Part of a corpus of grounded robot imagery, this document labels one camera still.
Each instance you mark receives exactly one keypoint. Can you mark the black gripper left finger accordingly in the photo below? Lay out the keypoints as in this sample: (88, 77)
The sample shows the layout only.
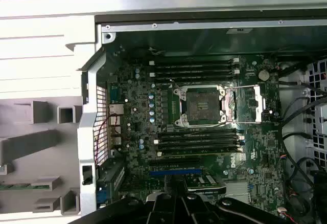
(115, 211)

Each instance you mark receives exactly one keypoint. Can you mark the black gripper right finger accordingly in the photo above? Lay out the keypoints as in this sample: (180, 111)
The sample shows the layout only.
(242, 211)

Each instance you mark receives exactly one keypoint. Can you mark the metal socket cover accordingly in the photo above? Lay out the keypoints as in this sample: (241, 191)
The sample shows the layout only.
(259, 101)

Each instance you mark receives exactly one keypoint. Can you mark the CPU socket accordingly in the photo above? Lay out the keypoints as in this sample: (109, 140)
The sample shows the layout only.
(201, 105)

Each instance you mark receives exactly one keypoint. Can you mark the silver chipset heatsink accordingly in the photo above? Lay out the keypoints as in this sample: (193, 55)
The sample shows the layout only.
(236, 192)

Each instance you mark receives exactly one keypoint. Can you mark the black graphics card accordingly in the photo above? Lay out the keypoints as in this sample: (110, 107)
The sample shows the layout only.
(204, 180)

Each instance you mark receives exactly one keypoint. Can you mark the green motherboard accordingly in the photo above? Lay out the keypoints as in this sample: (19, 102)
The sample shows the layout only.
(255, 142)

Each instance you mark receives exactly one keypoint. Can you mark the blue expansion slot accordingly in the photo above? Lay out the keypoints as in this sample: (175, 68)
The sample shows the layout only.
(176, 173)

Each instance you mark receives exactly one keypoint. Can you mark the black expansion slot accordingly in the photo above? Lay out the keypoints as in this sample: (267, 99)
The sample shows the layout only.
(173, 161)

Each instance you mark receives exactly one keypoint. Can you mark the black RAM slot bank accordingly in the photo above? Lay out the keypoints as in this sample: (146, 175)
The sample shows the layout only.
(199, 142)
(194, 68)

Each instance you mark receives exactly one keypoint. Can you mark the black PC case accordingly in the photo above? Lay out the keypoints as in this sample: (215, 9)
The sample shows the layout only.
(89, 132)

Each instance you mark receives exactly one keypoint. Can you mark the green RAM stick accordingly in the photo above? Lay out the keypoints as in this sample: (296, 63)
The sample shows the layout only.
(15, 186)

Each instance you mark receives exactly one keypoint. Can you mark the grey parts rack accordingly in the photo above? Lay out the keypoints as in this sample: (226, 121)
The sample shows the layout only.
(30, 142)

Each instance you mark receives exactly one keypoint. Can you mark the metal drive cage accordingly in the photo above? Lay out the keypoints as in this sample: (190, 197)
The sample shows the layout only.
(319, 132)

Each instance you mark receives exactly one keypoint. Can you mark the silver coin battery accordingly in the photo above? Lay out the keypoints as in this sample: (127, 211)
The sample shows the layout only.
(263, 75)

